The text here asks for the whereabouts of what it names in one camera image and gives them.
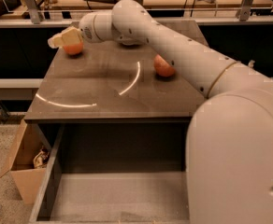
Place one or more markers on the open grey top drawer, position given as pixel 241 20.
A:
pixel 115 174

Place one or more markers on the crumpled item in box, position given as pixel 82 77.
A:
pixel 41 159

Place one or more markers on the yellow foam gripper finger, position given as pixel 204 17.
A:
pixel 55 42
pixel 71 36

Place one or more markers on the cardboard box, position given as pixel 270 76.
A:
pixel 19 162

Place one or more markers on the white bowl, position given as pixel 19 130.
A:
pixel 128 41

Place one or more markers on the red apple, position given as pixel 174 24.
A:
pixel 162 68

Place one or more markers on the grey cabinet with glass top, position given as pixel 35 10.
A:
pixel 111 94

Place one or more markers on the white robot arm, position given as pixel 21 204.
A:
pixel 229 144

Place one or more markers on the orange fruit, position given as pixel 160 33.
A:
pixel 74 49

